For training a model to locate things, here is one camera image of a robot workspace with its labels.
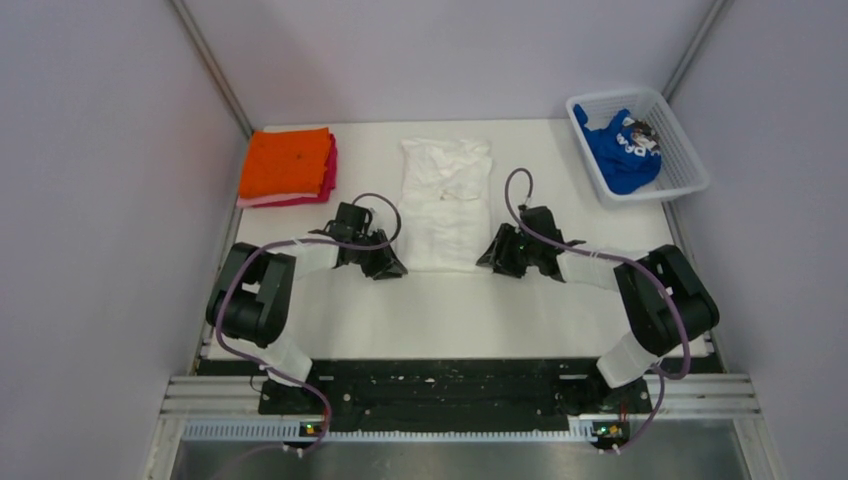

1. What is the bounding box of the folded pink t-shirt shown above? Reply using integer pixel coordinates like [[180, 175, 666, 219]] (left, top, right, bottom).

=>
[[236, 133, 338, 208]]

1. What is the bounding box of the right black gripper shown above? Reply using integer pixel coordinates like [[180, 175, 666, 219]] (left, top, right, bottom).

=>
[[478, 224, 540, 279]]

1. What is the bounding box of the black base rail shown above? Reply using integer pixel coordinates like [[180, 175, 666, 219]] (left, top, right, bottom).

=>
[[195, 356, 723, 435]]

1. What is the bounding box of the folded orange t-shirt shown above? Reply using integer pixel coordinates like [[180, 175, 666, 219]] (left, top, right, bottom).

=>
[[238, 128, 332, 200]]

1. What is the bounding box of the left corner metal post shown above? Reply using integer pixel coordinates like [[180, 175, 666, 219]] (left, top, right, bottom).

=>
[[166, 0, 254, 139]]

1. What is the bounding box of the white slotted cable duct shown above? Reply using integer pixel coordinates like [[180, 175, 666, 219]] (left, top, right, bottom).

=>
[[182, 419, 624, 443]]

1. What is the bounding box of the corner metal post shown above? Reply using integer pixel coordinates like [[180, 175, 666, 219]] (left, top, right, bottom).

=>
[[661, 0, 735, 103], [166, 0, 254, 139]]

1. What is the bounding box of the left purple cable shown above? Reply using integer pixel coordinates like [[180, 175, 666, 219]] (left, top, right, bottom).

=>
[[213, 192, 403, 458]]

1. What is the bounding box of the aluminium frame rail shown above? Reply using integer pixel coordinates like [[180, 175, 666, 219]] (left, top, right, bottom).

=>
[[141, 373, 783, 479]]

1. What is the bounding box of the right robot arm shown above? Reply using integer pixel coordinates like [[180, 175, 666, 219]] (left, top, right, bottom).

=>
[[476, 206, 720, 412]]

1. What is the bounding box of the blue t-shirt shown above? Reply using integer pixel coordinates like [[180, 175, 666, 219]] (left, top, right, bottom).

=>
[[573, 104, 663, 195]]

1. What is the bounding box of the white plastic basket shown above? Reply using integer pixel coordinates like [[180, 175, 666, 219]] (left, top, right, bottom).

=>
[[566, 87, 709, 208]]

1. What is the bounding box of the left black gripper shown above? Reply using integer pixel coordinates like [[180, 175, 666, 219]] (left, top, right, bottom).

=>
[[352, 229, 407, 280]]

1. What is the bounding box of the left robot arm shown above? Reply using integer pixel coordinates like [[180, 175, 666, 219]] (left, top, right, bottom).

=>
[[205, 200, 408, 417]]

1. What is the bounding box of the white t-shirt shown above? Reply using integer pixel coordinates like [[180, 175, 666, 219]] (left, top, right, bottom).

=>
[[398, 138, 494, 274]]

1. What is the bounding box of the right corner metal post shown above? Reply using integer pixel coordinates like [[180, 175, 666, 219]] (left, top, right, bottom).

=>
[[661, 0, 735, 103]]

